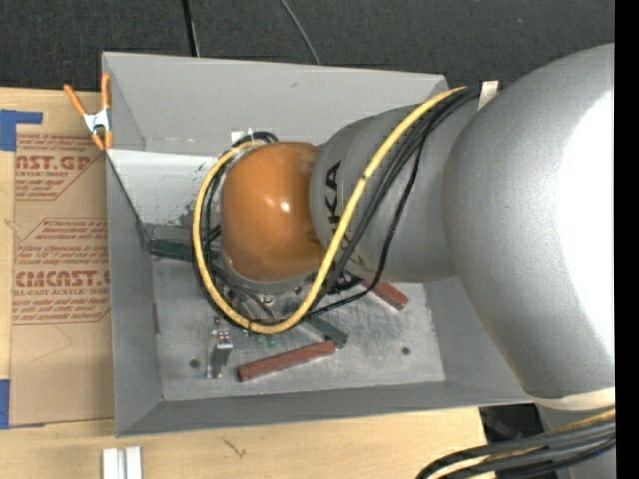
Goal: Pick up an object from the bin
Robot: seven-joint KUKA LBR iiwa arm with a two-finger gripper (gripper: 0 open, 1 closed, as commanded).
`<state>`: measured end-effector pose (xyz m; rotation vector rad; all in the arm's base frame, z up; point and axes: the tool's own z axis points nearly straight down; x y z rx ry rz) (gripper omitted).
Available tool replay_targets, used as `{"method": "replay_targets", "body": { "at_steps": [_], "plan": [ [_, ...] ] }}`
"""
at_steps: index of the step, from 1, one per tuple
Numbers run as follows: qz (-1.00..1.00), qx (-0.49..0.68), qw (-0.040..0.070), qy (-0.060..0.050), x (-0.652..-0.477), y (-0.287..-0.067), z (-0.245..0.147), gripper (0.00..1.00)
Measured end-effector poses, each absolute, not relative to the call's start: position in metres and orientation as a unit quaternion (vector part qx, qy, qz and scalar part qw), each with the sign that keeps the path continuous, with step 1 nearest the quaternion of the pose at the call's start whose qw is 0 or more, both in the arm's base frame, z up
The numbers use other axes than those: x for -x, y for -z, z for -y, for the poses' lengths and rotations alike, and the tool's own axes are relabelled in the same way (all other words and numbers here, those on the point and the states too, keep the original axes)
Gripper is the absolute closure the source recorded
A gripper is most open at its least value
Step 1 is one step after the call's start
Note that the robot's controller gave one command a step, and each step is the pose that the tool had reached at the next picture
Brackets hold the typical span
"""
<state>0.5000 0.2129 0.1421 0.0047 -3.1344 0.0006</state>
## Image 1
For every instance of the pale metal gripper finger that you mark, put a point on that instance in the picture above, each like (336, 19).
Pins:
(213, 364)
(225, 348)

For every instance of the red-brown flat block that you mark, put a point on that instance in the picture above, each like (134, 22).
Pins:
(287, 361)
(390, 295)

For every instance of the dark green flat block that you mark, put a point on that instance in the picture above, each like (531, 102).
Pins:
(329, 333)

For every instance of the brown cardboard board, red print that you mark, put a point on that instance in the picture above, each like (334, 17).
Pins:
(60, 357)

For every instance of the grey metal bin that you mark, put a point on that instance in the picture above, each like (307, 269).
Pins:
(150, 93)

